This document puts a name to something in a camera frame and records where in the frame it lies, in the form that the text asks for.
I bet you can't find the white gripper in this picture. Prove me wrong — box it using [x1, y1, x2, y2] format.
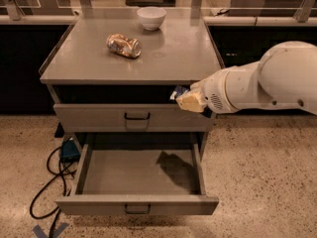
[176, 69, 238, 114]

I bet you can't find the dark blue rxbar wrapper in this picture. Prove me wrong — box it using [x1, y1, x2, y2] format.
[169, 85, 212, 118]

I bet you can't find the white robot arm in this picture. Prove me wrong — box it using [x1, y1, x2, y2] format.
[176, 41, 317, 115]

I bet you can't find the grey drawer cabinet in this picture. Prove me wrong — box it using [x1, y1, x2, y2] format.
[41, 8, 220, 148]

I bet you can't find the open lower grey drawer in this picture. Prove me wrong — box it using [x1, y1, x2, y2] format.
[56, 144, 219, 215]

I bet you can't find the closed upper grey drawer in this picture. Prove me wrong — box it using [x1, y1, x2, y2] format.
[53, 104, 212, 132]

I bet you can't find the white ceramic bowl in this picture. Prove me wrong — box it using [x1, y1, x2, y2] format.
[137, 7, 166, 31]

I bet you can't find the crushed gold soda can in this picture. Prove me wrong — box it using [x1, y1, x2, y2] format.
[106, 34, 142, 59]

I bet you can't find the blue power box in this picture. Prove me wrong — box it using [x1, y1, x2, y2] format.
[59, 139, 80, 163]

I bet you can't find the black floor cable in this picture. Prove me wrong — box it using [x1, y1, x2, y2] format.
[29, 145, 78, 238]

